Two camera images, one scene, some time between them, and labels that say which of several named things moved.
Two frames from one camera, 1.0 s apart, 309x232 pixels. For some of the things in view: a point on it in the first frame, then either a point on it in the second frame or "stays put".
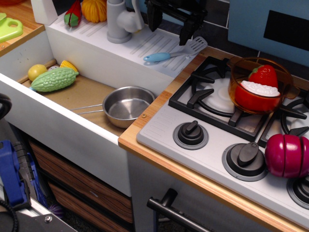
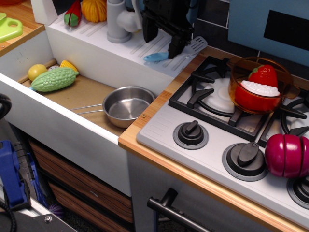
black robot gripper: (193, 8) -> (170, 16)
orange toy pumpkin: (95, 11) stays put
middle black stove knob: (245, 162) stays put
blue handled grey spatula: (197, 43) stays put
